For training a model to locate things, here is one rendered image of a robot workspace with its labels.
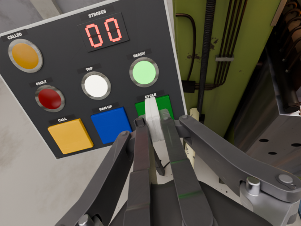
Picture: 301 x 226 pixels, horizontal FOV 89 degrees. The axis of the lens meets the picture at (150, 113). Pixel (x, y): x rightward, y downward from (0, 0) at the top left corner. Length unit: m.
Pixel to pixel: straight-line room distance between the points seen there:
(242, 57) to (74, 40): 0.48
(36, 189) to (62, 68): 1.58
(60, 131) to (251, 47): 0.57
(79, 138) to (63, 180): 1.31
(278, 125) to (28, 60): 0.60
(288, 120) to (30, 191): 1.86
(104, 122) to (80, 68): 0.12
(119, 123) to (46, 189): 1.47
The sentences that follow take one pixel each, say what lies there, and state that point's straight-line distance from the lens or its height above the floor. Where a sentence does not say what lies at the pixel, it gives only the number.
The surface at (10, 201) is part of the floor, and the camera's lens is 2.00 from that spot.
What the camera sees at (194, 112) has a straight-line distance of 0.78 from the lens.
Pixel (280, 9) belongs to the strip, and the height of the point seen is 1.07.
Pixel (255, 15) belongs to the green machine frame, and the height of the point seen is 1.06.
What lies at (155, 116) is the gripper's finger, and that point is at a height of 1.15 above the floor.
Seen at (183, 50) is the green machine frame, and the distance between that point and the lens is 0.58.
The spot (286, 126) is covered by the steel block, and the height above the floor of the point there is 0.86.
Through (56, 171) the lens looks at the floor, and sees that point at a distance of 1.77.
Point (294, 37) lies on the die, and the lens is 0.62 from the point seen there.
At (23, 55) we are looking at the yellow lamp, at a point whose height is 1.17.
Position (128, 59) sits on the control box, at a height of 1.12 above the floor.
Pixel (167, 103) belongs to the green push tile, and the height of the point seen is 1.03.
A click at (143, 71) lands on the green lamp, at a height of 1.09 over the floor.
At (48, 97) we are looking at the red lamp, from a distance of 0.37.
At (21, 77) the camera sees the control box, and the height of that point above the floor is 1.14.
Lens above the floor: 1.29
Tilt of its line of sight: 54 degrees down
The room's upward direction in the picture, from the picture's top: 19 degrees counter-clockwise
